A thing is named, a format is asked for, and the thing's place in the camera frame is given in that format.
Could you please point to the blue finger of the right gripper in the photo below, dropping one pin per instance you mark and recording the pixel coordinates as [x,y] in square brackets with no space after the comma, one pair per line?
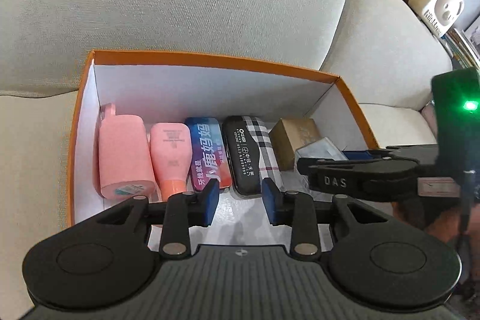
[362,155]

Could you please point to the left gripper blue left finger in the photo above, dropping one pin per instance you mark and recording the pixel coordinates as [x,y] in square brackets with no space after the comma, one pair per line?
[201,206]

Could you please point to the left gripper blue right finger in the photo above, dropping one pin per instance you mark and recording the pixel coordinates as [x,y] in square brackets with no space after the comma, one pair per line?
[278,205]

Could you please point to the clear plastic small box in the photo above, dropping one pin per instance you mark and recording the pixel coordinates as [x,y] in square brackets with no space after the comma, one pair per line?
[323,149]

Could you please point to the pink tube orange cap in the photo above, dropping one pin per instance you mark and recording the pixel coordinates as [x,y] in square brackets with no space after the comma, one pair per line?
[171,155]

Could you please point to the orange cardboard box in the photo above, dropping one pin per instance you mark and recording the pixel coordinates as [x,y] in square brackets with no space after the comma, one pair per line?
[163,86]

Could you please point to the person's right hand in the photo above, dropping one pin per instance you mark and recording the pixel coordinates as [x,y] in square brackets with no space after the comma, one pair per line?
[445,227]

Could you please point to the black plaid glasses case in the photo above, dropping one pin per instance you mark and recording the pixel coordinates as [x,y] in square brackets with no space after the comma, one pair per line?
[250,154]

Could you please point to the gold brown small box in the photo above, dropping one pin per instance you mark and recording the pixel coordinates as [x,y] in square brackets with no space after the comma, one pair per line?
[290,134]

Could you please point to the pink cylindrical bottle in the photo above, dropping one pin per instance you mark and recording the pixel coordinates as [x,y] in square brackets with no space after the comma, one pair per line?
[124,159]

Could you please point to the beige fabric sofa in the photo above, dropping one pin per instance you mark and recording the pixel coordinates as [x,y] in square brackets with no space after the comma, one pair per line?
[385,55]

